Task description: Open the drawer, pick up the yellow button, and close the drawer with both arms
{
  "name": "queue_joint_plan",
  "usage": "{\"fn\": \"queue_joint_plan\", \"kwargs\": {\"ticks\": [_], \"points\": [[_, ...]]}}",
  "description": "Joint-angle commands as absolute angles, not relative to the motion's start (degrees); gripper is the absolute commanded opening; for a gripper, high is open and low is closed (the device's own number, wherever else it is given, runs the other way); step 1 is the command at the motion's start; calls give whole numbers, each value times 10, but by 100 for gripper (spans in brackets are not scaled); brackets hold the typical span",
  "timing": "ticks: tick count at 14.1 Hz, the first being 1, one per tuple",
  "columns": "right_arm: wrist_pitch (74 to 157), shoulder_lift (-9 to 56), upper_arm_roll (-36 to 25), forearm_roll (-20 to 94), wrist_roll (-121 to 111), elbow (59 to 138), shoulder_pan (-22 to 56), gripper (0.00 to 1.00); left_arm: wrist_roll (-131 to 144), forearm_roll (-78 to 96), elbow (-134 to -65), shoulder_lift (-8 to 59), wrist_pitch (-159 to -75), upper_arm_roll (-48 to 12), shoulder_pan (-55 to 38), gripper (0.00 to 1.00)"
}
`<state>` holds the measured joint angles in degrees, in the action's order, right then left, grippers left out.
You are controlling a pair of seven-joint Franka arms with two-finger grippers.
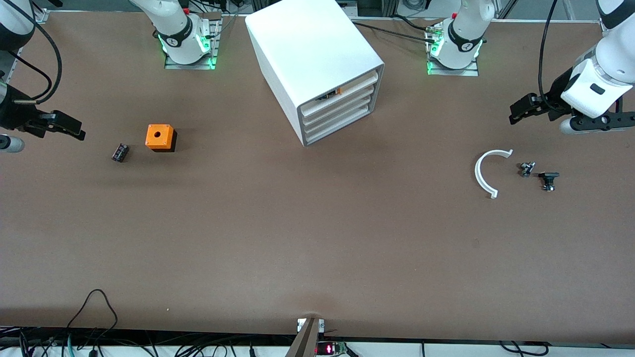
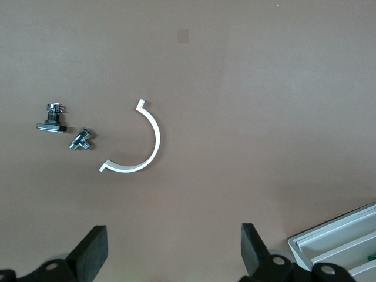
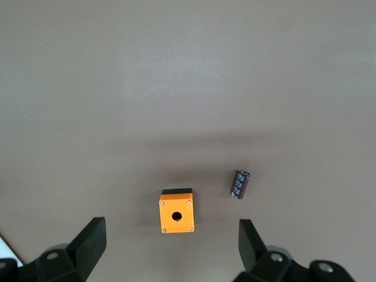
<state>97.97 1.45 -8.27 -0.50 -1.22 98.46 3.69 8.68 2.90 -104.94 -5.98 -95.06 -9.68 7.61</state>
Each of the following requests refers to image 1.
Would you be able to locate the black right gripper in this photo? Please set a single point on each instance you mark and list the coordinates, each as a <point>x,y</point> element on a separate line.
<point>11,113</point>

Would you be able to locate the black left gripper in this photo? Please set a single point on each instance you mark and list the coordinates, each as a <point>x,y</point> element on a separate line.
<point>557,97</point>

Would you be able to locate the white drawer with button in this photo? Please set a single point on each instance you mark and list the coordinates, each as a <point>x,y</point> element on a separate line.
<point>357,87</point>

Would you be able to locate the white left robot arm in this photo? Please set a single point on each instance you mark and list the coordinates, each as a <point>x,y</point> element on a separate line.
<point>466,29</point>

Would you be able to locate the white plain drawer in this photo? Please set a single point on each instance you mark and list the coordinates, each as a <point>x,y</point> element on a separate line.
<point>342,105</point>
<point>342,115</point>
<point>342,124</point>

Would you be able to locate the white drawer cabinet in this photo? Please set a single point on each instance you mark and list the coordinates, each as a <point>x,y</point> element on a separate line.
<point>307,44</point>

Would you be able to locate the small grey metal part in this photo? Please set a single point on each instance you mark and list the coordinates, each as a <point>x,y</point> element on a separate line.
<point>526,169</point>

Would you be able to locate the small black contact block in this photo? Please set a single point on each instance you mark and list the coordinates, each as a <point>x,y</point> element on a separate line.
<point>120,152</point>

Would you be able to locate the small black flat-headed part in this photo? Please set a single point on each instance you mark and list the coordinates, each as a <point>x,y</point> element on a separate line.
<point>548,178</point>

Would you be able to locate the white curved plastic arc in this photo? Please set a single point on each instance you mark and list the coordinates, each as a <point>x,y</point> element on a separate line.
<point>478,173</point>

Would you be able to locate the orange box with hole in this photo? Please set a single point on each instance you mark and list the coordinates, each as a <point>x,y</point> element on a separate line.
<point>159,136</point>

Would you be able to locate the circuit board with red light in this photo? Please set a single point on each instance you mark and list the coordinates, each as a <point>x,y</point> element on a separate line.
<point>330,348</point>

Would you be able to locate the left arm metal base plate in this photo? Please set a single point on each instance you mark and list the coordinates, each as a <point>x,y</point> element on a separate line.
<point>454,72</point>

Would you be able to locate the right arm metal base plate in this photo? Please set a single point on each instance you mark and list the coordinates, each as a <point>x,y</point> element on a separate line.
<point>214,49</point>

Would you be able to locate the grey camera mounting post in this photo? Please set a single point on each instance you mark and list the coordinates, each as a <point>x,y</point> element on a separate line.
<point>305,339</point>

